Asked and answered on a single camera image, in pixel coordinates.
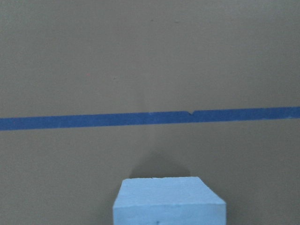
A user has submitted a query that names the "light blue foam block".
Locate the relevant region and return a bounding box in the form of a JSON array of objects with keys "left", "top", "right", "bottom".
[{"left": 112, "top": 177, "right": 226, "bottom": 225}]

